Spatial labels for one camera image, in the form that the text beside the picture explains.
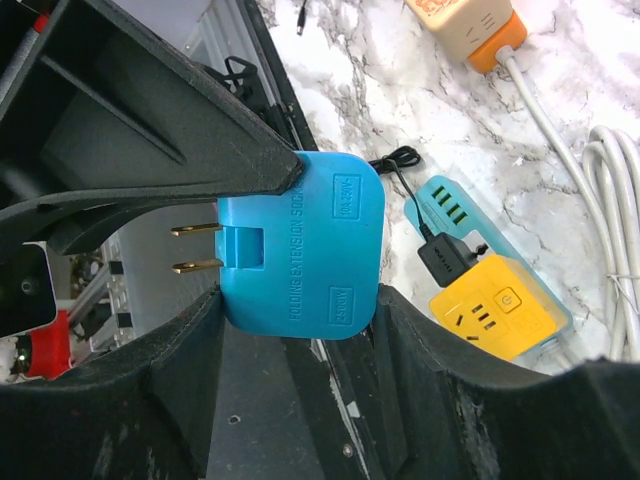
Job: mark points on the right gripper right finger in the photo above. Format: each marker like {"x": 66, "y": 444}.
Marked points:
{"x": 453, "y": 411}

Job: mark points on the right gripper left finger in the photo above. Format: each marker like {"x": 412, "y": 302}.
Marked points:
{"x": 143, "y": 411}

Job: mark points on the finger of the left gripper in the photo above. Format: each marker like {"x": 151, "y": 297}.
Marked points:
{"x": 102, "y": 103}
{"x": 78, "y": 220}

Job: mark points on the yellow cube socket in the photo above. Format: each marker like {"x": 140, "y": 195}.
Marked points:
{"x": 499, "y": 307}

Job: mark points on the teal power strip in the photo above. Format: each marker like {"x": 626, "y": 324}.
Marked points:
{"x": 444, "y": 206}

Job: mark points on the blue charger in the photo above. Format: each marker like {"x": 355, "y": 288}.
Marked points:
{"x": 304, "y": 264}

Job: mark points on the orange power strip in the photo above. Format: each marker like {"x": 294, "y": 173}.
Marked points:
{"x": 512, "y": 34}

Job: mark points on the beige cube socket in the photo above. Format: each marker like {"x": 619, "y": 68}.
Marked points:
{"x": 462, "y": 26}

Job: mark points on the black power adapter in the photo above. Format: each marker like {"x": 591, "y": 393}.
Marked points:
{"x": 301, "y": 20}

